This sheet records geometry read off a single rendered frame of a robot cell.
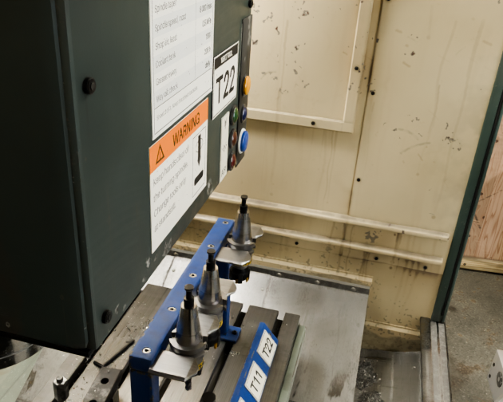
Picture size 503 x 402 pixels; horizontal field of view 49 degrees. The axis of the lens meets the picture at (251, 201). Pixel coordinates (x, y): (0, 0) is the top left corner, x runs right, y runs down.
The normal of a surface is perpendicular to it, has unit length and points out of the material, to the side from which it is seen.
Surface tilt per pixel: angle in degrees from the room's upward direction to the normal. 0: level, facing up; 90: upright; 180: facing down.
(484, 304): 0
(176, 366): 0
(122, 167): 90
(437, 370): 0
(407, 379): 17
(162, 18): 90
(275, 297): 24
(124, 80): 90
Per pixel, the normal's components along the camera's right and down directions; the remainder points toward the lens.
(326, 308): -0.04, -0.62
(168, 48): 0.97, 0.17
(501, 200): -0.17, 0.44
